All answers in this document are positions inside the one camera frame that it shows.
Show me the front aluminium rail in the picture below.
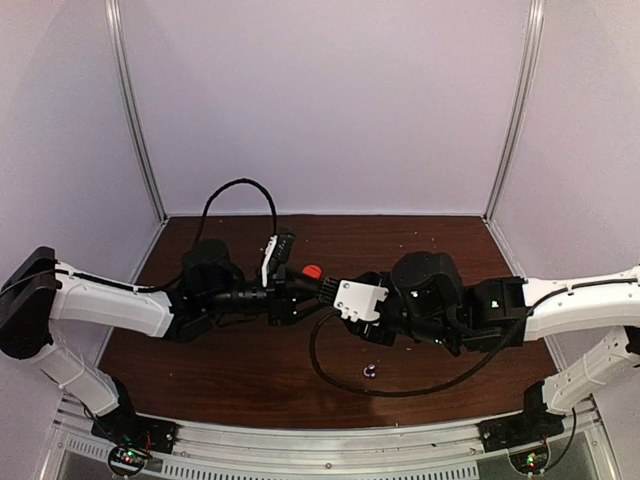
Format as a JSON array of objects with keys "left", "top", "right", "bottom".
[{"left": 35, "top": 408, "right": 621, "bottom": 479}]

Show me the red earbud charging case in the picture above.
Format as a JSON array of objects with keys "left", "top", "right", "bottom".
[{"left": 302, "top": 264, "right": 323, "bottom": 280}]

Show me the purple earbud with red hook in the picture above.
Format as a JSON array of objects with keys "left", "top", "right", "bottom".
[{"left": 363, "top": 366, "right": 376, "bottom": 378}]

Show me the black camera cable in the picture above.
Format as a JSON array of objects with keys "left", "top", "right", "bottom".
[
  {"left": 308, "top": 309, "right": 531, "bottom": 399},
  {"left": 149, "top": 178, "right": 279, "bottom": 291}
]

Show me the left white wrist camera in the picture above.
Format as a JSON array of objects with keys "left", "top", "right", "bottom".
[{"left": 259, "top": 234, "right": 279, "bottom": 288}]

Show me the left aluminium frame post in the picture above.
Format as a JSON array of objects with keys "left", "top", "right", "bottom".
[{"left": 104, "top": 0, "right": 168, "bottom": 223}]

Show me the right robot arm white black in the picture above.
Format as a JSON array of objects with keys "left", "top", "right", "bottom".
[{"left": 333, "top": 252, "right": 639, "bottom": 442}]

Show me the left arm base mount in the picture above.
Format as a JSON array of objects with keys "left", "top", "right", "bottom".
[{"left": 81, "top": 393, "right": 178, "bottom": 479}]

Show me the aluminium frame post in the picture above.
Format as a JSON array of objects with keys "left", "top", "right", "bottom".
[
  {"left": 104, "top": 0, "right": 168, "bottom": 223},
  {"left": 483, "top": 0, "right": 546, "bottom": 223}
]

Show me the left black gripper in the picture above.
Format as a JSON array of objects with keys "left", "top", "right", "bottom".
[{"left": 201, "top": 266, "right": 330, "bottom": 327}]

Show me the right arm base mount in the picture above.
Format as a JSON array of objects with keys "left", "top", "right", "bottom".
[{"left": 477, "top": 381, "right": 566, "bottom": 475}]

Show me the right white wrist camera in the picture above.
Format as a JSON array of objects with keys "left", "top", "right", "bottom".
[{"left": 333, "top": 280, "right": 389, "bottom": 323}]

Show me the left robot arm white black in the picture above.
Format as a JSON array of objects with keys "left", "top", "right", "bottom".
[{"left": 1, "top": 236, "right": 333, "bottom": 444}]

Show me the right aluminium frame post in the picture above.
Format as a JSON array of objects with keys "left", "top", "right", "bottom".
[{"left": 483, "top": 0, "right": 546, "bottom": 223}]

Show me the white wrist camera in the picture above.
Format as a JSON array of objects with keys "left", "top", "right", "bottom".
[
  {"left": 333, "top": 280, "right": 389, "bottom": 323},
  {"left": 259, "top": 234, "right": 279, "bottom": 288}
]

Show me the right black camera cable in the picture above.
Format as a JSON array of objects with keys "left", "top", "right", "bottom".
[{"left": 308, "top": 309, "right": 531, "bottom": 399}]

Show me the left black camera cable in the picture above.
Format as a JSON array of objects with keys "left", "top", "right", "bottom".
[{"left": 149, "top": 178, "right": 279, "bottom": 291}]

